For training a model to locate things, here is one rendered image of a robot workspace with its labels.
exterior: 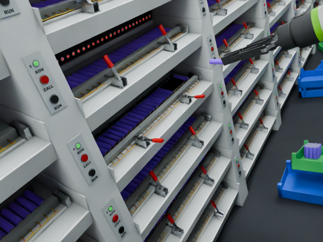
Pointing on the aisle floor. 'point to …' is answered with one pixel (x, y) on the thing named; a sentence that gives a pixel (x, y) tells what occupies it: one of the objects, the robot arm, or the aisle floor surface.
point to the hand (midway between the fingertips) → (232, 56)
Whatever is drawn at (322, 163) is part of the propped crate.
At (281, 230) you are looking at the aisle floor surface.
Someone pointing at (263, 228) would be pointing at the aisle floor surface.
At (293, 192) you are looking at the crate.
